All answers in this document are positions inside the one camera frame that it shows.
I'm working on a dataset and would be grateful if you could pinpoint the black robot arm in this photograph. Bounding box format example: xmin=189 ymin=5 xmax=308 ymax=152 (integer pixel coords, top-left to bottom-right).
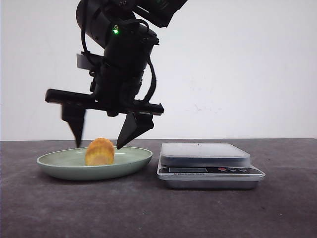
xmin=45 ymin=0 xmax=184 ymax=149

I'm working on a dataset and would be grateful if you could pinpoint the silver digital kitchen scale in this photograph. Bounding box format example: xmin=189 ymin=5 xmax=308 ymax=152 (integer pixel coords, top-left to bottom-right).
xmin=157 ymin=142 xmax=265 ymax=189

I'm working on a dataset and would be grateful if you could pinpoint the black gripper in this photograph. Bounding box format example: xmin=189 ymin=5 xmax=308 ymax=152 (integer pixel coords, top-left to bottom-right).
xmin=45 ymin=37 xmax=164 ymax=149

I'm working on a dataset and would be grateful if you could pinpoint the green ceramic plate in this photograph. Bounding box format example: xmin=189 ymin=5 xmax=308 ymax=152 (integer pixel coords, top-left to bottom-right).
xmin=37 ymin=146 xmax=153 ymax=181

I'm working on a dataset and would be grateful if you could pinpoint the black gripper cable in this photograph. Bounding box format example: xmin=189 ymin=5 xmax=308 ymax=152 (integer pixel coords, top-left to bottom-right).
xmin=135 ymin=18 xmax=158 ymax=102

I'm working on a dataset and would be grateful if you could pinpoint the yellow corn cob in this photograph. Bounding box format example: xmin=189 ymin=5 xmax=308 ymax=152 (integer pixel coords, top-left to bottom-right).
xmin=85 ymin=138 xmax=114 ymax=166

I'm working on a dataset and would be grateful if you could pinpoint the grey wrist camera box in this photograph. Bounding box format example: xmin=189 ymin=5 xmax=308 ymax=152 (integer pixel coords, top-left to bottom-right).
xmin=76 ymin=53 xmax=91 ymax=70

